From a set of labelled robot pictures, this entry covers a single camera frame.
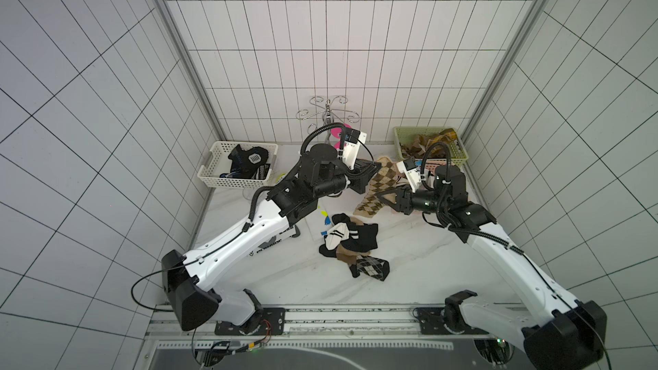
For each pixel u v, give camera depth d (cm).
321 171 48
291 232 90
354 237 86
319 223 92
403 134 121
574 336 37
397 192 66
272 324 72
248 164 106
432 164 65
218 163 110
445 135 110
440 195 57
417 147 112
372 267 83
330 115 91
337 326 73
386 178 65
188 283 38
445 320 71
